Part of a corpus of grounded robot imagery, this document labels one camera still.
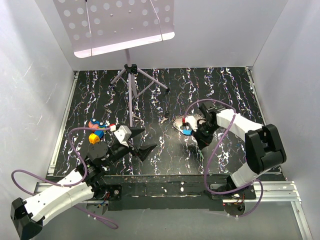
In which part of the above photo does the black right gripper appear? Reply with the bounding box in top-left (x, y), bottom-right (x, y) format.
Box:
top-left (190, 121), bottom-right (219, 150)

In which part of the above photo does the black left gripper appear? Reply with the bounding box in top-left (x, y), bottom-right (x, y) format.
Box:
top-left (102, 126), bottom-right (156, 168)

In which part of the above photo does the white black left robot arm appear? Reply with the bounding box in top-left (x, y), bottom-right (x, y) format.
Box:
top-left (10, 124), bottom-right (157, 240)

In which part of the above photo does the colourful toy block car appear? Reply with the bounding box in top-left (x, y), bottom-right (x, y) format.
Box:
top-left (88, 118), bottom-right (108, 145)

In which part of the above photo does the perforated music stand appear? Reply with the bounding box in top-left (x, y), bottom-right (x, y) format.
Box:
top-left (53, 0), bottom-right (175, 125)

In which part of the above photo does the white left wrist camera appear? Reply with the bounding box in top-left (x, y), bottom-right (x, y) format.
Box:
top-left (109, 124), bottom-right (132, 147)

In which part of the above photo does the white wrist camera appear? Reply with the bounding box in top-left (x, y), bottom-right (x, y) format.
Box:
top-left (181, 115), bottom-right (198, 135)
top-left (109, 124), bottom-right (132, 147)

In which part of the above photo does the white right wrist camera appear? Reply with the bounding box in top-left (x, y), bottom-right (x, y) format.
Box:
top-left (181, 115), bottom-right (198, 135)

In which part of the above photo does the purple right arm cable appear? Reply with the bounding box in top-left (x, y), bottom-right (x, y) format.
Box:
top-left (184, 99), bottom-right (264, 217)

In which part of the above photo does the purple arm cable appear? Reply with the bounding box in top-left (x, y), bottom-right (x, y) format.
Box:
top-left (11, 126), bottom-right (119, 230)
top-left (184, 99), bottom-right (264, 217)

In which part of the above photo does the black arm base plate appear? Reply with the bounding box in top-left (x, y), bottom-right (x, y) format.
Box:
top-left (101, 174), bottom-right (256, 211)

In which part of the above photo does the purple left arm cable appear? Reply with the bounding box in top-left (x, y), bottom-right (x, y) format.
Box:
top-left (11, 126), bottom-right (119, 230)

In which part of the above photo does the aluminium frame rail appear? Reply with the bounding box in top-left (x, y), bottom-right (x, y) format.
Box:
top-left (254, 181), bottom-right (301, 202)

